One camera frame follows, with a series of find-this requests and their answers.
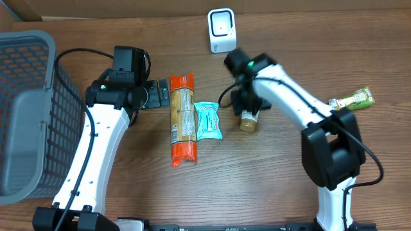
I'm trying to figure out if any white cream tube gold cap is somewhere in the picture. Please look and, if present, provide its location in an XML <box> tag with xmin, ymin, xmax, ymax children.
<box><xmin>240</xmin><ymin>110</ymin><xmax>259</xmax><ymax>133</ymax></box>

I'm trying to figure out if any orange cracker package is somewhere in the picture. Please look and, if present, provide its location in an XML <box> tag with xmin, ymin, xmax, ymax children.
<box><xmin>170</xmin><ymin>73</ymin><xmax>197</xmax><ymax>168</ymax></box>

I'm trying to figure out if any teal tissue pack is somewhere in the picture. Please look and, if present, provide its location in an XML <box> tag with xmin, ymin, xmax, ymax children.
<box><xmin>194</xmin><ymin>101</ymin><xmax>223</xmax><ymax>141</ymax></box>

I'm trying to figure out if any green yellow drink pouch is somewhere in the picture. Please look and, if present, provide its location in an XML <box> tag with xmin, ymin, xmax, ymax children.
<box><xmin>329</xmin><ymin>87</ymin><xmax>375</xmax><ymax>110</ymax></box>

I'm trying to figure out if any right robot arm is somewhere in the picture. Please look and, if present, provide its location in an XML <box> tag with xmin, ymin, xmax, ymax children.
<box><xmin>224</xmin><ymin>49</ymin><xmax>366</xmax><ymax>230</ymax></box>

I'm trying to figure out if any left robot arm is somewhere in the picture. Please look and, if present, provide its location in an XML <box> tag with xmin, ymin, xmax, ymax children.
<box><xmin>32</xmin><ymin>46</ymin><xmax>152</xmax><ymax>231</ymax></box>

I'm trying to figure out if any white barcode scanner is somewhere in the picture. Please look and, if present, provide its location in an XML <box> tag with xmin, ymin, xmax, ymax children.
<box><xmin>207</xmin><ymin>8</ymin><xmax>237</xmax><ymax>53</ymax></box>

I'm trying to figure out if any grey plastic shopping basket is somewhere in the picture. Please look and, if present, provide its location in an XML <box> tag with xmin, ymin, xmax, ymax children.
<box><xmin>1</xmin><ymin>30</ymin><xmax>83</xmax><ymax>205</ymax></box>

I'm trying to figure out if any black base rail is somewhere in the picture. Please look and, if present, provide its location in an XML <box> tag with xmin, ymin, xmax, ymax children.
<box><xmin>112</xmin><ymin>218</ymin><xmax>378</xmax><ymax>231</ymax></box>

